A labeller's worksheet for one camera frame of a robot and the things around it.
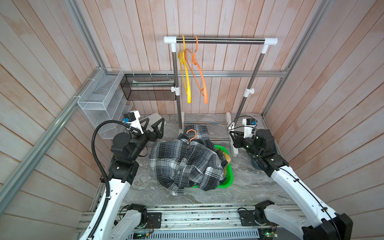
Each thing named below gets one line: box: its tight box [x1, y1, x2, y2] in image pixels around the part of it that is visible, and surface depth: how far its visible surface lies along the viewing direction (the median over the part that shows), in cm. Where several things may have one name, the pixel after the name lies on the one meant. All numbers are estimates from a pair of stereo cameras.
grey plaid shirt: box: [149, 124, 228, 196], surface depth 76 cm
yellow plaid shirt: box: [222, 150, 232, 176], surface depth 84 cm
